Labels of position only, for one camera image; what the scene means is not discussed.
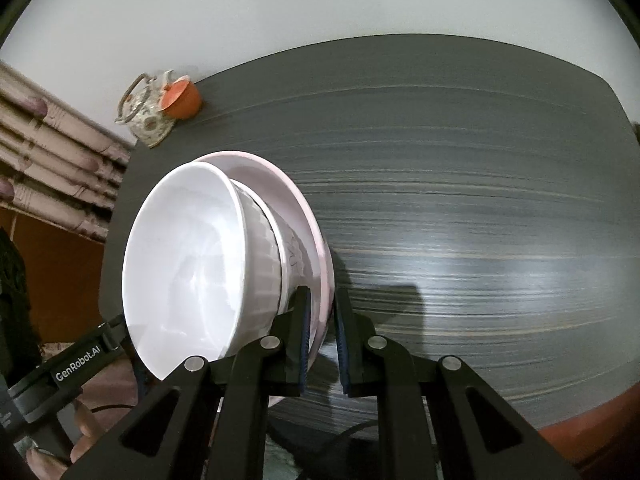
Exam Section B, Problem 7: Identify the beige patterned curtain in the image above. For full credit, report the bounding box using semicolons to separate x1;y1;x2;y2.
0;60;136;243

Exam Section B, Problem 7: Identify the pink bowl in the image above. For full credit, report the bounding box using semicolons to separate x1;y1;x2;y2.
192;150;335;408

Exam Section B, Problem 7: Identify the brown wooden cabinet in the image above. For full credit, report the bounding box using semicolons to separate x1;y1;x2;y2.
0;205;108;346

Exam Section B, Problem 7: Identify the white ribbed bowl dark print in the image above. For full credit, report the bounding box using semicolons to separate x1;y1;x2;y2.
121;162;283;381

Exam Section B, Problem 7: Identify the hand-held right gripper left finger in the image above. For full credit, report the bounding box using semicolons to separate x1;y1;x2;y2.
62;285;312;480

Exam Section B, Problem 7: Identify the dark cloth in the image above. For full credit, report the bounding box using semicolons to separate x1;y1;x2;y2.
0;227;43;378

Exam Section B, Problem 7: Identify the green fleece garment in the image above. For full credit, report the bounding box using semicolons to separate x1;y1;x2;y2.
262;432;303;480

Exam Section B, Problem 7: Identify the orange lidded cup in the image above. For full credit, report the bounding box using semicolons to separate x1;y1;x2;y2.
158;75;203;120

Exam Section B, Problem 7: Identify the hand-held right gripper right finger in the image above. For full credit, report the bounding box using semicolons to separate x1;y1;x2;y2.
334;287;581;480

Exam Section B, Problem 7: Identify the floral ceramic teapot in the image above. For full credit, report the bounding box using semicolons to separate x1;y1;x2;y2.
115;69;176;148

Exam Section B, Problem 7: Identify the person's left hand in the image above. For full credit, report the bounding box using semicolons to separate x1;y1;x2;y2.
27;400;108;480

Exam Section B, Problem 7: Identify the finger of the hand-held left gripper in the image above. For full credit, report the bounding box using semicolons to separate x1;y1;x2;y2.
131;342;153;401

